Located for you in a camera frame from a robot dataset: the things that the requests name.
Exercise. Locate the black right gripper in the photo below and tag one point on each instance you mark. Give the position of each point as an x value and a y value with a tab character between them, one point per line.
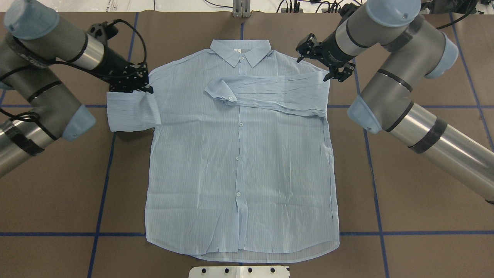
329	50

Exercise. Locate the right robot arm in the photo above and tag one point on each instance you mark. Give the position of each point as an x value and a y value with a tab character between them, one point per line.
417	50

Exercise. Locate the light blue button-up shirt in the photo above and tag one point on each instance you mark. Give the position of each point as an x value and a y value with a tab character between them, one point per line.
241	162

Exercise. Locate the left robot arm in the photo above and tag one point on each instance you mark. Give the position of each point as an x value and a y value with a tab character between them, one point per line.
38	37

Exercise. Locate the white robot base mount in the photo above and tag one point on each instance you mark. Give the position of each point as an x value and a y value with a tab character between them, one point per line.
240	272

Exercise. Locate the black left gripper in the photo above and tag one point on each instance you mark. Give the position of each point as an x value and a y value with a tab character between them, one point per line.
113	63

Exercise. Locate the aluminium frame post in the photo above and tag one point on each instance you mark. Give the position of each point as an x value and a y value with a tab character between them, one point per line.
241	8

